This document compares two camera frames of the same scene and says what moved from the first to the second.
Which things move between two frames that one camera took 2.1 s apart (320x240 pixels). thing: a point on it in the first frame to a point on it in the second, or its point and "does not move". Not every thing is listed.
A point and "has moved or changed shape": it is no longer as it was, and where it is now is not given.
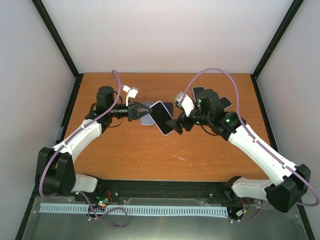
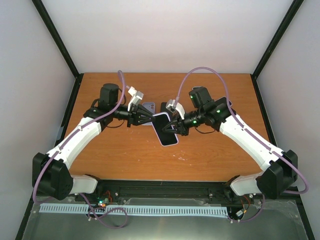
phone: (196, 90) does not move
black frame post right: (265, 113) does not move
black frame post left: (78, 76) does not move
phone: (160, 116) has moved or changed shape
